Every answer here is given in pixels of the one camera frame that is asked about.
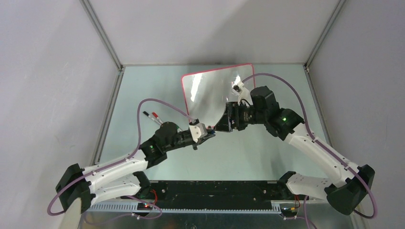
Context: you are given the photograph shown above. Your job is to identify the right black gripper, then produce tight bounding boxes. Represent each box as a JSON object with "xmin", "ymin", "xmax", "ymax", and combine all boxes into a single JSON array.
[{"xmin": 213, "ymin": 102, "xmax": 267, "ymax": 132}]

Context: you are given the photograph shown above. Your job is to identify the pink framed whiteboard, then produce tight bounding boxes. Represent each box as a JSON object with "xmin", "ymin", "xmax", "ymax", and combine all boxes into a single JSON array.
[{"xmin": 181, "ymin": 63, "xmax": 255, "ymax": 126}]

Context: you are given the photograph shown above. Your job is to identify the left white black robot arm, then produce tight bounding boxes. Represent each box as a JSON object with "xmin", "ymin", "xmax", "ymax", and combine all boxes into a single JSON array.
[{"xmin": 55, "ymin": 122, "xmax": 215, "ymax": 213}]

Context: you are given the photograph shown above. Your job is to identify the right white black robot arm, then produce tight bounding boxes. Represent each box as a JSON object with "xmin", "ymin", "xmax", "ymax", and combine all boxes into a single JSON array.
[{"xmin": 214, "ymin": 85, "xmax": 375, "ymax": 215}]

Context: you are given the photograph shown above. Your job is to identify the red capped marker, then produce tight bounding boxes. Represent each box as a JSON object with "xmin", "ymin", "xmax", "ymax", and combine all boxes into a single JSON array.
[{"xmin": 152, "ymin": 112, "xmax": 163, "ymax": 124}]

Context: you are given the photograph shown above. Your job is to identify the black capped marker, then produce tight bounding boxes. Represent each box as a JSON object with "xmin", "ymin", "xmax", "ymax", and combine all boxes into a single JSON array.
[{"xmin": 143, "ymin": 111, "xmax": 160, "ymax": 125}]

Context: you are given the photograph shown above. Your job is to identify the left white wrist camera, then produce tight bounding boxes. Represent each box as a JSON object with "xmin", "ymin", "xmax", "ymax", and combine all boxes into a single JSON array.
[{"xmin": 189, "ymin": 119, "xmax": 208, "ymax": 143}]

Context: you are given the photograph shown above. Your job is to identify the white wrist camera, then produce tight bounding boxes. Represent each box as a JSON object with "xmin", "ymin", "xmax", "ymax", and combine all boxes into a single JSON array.
[
  {"xmin": 233, "ymin": 81, "xmax": 253, "ymax": 104},
  {"xmin": 189, "ymin": 119, "xmax": 208, "ymax": 143}
]

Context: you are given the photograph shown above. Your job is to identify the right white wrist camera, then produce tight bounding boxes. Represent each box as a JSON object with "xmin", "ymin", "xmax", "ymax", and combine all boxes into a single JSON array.
[{"xmin": 233, "ymin": 81, "xmax": 253, "ymax": 104}]

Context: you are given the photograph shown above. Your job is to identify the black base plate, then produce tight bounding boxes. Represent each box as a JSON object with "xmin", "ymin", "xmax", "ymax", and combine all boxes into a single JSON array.
[{"xmin": 134, "ymin": 180, "xmax": 296, "ymax": 209}]

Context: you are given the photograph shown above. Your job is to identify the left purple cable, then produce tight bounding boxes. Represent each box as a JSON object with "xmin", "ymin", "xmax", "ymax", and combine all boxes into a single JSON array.
[{"xmin": 46, "ymin": 98, "xmax": 195, "ymax": 217}]

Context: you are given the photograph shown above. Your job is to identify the purple cable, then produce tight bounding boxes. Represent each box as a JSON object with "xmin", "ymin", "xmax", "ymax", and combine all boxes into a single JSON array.
[
  {"xmin": 242, "ymin": 73, "xmax": 378, "ymax": 219},
  {"xmin": 46, "ymin": 98, "xmax": 195, "ymax": 217}
]

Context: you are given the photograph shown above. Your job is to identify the grey slotted cable duct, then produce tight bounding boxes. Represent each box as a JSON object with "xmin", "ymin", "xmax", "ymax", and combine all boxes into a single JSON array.
[{"xmin": 87, "ymin": 201, "xmax": 281, "ymax": 214}]

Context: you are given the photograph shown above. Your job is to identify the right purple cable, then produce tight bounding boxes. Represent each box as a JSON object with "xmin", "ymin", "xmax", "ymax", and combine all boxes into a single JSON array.
[{"xmin": 242, "ymin": 73, "xmax": 378, "ymax": 219}]

